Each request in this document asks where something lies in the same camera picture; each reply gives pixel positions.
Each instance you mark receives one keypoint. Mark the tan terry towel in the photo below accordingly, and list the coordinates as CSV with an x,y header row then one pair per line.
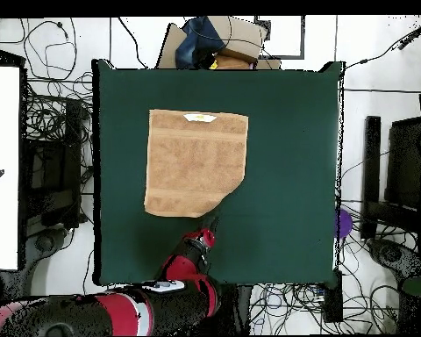
x,y
196,161

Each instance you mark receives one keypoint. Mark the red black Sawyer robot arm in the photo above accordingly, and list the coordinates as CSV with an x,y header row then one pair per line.
x,y
182,266

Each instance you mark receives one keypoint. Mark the dark green table cloth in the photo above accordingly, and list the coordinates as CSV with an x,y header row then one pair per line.
x,y
294,140

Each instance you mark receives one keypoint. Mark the purple round object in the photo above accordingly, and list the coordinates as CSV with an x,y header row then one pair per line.
x,y
344,223

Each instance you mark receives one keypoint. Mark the black power strip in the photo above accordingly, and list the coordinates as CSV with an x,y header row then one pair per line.
x,y
333,302

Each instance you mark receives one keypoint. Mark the black metal rack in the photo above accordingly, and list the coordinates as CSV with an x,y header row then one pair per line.
x,y
70,140

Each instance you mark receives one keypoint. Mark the grey stand base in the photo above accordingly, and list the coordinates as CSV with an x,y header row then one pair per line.
x,y
45,242
389,254

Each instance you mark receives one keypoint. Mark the black upright bar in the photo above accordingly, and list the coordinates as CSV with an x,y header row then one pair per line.
x,y
371,158

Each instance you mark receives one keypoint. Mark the dark blue garment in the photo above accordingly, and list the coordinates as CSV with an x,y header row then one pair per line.
x,y
196,42

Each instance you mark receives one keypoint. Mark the brown cardboard box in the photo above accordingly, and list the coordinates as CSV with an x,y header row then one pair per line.
x,y
242,35

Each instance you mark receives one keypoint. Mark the black panel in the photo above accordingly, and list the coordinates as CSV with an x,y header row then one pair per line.
x,y
405,158

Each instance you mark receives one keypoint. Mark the white board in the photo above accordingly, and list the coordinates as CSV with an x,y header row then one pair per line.
x,y
1,140

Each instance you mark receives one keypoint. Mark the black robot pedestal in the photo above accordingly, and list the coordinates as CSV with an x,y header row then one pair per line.
x,y
242,309

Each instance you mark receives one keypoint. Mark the black square floor frame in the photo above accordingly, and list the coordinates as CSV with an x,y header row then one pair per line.
x,y
302,35

